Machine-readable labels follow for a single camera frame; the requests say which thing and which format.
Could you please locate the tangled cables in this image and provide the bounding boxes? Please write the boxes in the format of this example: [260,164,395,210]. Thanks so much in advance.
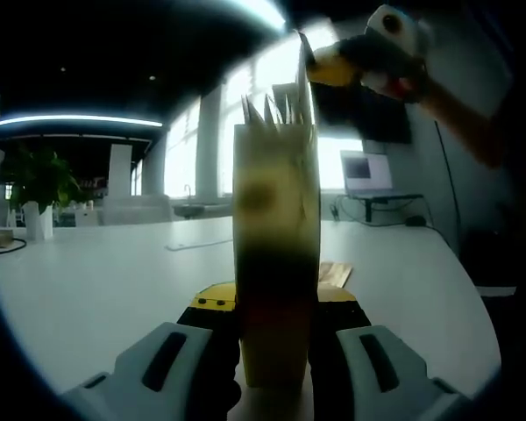
[331,195,369,223]

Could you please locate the single gold mask sachet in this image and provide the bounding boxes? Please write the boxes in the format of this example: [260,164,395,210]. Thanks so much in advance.
[294,29,316,126]

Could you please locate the white pillar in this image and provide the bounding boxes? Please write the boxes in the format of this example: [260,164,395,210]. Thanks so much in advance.
[108,144,135,198]

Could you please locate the white sofa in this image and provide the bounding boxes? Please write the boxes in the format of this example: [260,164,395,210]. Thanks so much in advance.
[100,195,174,225]

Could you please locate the open laptop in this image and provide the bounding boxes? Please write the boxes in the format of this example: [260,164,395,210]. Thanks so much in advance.
[339,149,395,196]

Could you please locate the potted green plant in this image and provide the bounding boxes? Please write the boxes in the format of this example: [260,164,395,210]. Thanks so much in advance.
[2,146,82,241]

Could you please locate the person's right hand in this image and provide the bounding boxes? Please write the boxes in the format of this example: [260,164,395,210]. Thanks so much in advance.
[361,69,429,104]

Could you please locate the black wall monitor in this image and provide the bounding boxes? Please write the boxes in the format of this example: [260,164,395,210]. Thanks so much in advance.
[310,81,413,145]

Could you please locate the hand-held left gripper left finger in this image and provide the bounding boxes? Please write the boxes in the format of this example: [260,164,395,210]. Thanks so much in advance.
[60,282,243,421]

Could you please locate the sink with faucet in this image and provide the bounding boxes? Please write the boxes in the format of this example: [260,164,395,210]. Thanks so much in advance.
[173,183,234,218]

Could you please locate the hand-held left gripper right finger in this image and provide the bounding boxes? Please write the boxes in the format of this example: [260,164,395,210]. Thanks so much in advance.
[309,287,473,421]

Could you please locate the flat white strip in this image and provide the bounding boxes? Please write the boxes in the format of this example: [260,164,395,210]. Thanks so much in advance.
[164,236,234,252]

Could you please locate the black coiled cable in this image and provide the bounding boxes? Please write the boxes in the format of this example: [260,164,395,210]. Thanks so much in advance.
[0,236,28,256]

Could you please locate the white table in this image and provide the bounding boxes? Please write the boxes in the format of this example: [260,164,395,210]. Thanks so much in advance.
[0,217,503,421]

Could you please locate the yellow paper bag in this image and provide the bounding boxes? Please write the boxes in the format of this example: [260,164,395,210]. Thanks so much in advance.
[232,122,322,389]

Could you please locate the black laptop stand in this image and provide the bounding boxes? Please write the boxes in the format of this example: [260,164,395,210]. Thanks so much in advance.
[345,192,424,223]

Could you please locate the black chair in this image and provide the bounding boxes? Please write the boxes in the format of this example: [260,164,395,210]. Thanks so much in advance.
[462,227,526,297]

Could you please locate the curved ceiling light strip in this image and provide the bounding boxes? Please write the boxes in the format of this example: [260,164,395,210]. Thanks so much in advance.
[192,0,287,28]
[0,114,163,132]

